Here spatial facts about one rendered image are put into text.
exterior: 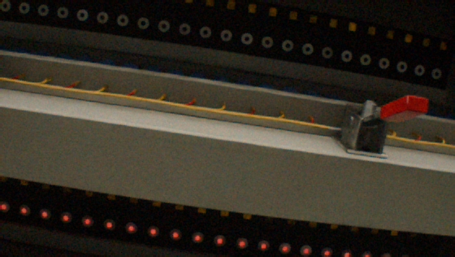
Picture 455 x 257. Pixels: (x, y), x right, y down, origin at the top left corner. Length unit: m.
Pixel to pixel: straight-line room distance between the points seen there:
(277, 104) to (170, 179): 0.10
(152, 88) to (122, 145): 0.06
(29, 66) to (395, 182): 0.26
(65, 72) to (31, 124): 0.06
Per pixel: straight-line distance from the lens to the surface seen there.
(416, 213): 0.32
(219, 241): 0.43
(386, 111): 0.27
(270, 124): 0.33
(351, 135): 0.30
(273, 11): 0.46
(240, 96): 0.33
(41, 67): 0.34
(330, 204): 0.30
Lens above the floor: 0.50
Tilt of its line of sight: 9 degrees up
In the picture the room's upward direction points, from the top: 8 degrees clockwise
